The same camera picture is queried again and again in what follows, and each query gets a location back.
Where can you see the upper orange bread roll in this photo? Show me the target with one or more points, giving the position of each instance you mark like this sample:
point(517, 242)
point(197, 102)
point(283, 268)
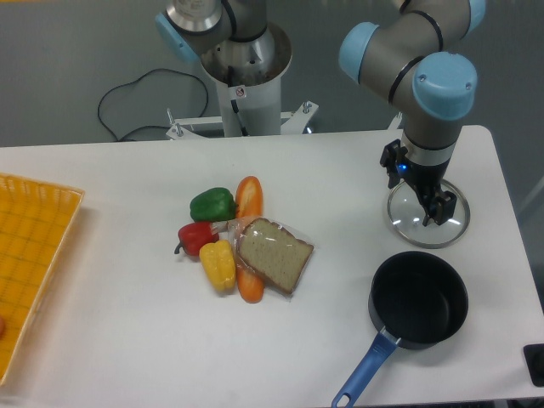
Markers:
point(249, 198)

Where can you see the glass pot lid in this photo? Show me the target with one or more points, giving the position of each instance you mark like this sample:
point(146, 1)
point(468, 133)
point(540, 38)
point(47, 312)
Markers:
point(406, 217)

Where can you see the black pot blue handle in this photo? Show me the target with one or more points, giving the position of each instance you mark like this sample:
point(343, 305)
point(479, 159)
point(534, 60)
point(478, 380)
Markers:
point(416, 301)

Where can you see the yellow bell pepper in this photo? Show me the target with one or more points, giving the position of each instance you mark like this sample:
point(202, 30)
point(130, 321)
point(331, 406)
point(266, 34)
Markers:
point(218, 262)

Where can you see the bagged toast slice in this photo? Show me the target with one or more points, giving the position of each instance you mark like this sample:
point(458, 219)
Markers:
point(271, 251)

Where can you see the red bell pepper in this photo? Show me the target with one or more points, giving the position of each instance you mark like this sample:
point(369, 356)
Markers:
point(192, 237)

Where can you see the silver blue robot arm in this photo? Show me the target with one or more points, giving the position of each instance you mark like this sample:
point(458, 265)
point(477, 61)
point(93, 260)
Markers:
point(407, 64)

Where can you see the lower orange bread roll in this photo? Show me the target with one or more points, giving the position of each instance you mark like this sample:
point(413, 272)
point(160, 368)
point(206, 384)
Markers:
point(250, 286)

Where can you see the orange bread roll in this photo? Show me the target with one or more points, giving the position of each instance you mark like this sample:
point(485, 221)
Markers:
point(250, 286)
point(249, 198)

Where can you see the black box at table edge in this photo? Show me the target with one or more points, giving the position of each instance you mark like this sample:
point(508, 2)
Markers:
point(533, 355)

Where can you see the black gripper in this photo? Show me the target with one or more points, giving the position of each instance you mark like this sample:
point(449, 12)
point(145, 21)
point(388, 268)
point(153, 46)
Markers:
point(438, 205)

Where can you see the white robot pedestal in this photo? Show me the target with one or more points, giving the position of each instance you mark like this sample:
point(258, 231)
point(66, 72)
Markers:
point(247, 77)

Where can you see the green bell pepper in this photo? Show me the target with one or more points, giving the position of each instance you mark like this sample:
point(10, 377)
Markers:
point(213, 205)

